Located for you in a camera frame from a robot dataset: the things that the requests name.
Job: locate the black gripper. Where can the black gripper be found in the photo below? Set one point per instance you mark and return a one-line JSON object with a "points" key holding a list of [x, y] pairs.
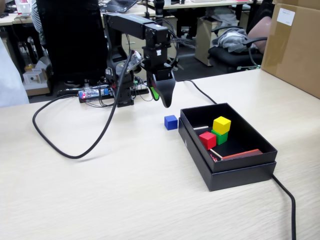
{"points": [[157, 58]]}

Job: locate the blue wooden cube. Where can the blue wooden cube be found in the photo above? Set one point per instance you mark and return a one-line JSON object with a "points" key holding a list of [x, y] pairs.
{"points": [[171, 123]]}

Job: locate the red wooden cube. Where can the red wooden cube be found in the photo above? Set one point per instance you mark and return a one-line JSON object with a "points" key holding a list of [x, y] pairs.
{"points": [[207, 141]]}

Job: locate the yellow wooden cube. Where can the yellow wooden cube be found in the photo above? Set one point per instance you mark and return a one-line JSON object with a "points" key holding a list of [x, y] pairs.
{"points": [[222, 125]]}

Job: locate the green wooden cube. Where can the green wooden cube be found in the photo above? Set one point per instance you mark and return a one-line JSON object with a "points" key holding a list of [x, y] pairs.
{"points": [[221, 138]]}

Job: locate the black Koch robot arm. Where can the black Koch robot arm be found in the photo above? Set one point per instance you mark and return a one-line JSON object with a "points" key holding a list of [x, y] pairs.
{"points": [[130, 23]]}

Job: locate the black cardboard box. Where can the black cardboard box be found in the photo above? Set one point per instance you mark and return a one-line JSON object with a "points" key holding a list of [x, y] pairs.
{"points": [[240, 147]]}

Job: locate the black open box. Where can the black open box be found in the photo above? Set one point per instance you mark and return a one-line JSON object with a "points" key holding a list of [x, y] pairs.
{"points": [[240, 177]]}

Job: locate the cardboard box with white label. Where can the cardboard box with white label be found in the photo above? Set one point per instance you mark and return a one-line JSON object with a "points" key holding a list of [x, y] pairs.
{"points": [[295, 55]]}

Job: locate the red white box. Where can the red white box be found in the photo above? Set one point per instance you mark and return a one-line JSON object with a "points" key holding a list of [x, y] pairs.
{"points": [[23, 7]]}

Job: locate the black white shoes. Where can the black white shoes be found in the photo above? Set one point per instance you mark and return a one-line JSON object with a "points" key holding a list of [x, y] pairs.
{"points": [[178, 65]]}

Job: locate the pale thin stick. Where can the pale thin stick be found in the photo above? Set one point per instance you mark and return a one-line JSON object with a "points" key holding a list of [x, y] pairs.
{"points": [[201, 127]]}

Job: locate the controller board with red light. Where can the controller board with red light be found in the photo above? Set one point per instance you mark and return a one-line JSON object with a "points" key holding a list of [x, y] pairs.
{"points": [[90, 94]]}

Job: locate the black armrest office chair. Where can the black armrest office chair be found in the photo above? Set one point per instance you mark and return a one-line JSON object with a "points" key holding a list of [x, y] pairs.
{"points": [[225, 58]]}

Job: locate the black pole with white rings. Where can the black pole with white rings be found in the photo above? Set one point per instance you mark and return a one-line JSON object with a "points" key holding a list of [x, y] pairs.
{"points": [[159, 8]]}

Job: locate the red tipped matchstick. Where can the red tipped matchstick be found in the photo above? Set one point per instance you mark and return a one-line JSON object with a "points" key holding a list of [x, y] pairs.
{"points": [[213, 157]]}

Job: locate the grey crumpled clothes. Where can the grey crumpled clothes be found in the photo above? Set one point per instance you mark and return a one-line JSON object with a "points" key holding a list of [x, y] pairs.
{"points": [[232, 38]]}

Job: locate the black laptop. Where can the black laptop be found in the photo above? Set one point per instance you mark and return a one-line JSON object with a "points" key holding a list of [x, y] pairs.
{"points": [[121, 5]]}

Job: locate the beige office desk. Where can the beige office desk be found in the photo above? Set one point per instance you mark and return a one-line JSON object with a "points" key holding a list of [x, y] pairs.
{"points": [[200, 4], [7, 21]]}

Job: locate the person in black shirt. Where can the person in black shirt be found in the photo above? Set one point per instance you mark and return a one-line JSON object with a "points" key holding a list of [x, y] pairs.
{"points": [[260, 32]]}

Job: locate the white small cardboard boxes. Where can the white small cardboard boxes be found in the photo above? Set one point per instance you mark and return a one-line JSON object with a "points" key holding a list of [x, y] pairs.
{"points": [[33, 78]]}

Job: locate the person in striped shirt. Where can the person in striped shirt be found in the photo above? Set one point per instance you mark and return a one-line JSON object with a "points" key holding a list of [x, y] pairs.
{"points": [[37, 20]]}

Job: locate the person in white shirt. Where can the person in white shirt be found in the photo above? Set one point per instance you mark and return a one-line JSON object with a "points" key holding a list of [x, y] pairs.
{"points": [[11, 80]]}

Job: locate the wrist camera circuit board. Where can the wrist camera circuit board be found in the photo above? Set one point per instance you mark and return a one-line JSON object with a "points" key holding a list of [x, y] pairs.
{"points": [[133, 61]]}

